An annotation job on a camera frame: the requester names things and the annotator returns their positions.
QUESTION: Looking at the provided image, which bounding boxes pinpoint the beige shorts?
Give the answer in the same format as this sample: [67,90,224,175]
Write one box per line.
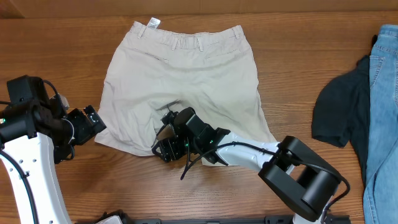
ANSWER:
[95,22,275,156]

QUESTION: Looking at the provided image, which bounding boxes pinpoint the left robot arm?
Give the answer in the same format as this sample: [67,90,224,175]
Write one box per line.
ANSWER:
[1,75,106,223]

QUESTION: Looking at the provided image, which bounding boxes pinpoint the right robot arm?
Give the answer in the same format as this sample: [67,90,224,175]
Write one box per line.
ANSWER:
[152,107,350,223]

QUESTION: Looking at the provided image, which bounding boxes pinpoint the dark navy shirt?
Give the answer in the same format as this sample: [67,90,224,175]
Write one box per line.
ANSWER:
[312,54,371,183]

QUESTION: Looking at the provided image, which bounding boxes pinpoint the blue denim jeans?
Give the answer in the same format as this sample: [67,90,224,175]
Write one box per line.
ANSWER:
[363,24,397,224]

